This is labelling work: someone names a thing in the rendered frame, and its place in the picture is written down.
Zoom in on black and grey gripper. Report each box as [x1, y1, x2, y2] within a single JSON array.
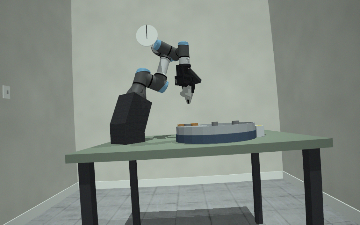
[[175, 64, 195, 104]]

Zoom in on grey round turntable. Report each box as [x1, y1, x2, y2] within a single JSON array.
[[176, 122, 265, 144]]

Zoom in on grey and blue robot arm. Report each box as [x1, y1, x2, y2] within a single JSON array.
[[127, 40, 201, 99]]

